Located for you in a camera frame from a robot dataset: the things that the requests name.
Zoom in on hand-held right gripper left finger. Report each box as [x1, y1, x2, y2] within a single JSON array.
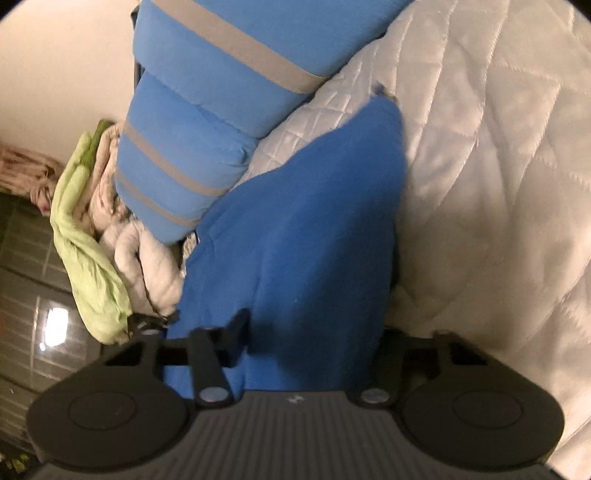
[[104, 309, 252, 409]]

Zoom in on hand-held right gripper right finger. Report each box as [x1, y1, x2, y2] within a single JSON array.
[[360, 330, 499, 409]]

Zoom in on blue fleece jacket dark lining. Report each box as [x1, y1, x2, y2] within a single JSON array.
[[164, 95, 411, 401]]

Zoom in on cream crocheted blanket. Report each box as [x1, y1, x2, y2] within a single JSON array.
[[85, 124, 197, 319]]

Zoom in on light green blanket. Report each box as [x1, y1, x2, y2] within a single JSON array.
[[50, 119, 134, 346]]

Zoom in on blue pillow with beige stripes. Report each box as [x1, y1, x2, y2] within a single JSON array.
[[113, 71, 258, 245], [131, 0, 416, 139]]

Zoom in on white quilted bedspread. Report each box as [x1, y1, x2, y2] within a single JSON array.
[[231, 0, 591, 480]]

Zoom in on floral patterned cloth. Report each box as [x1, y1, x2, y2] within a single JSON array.
[[0, 143, 64, 217]]

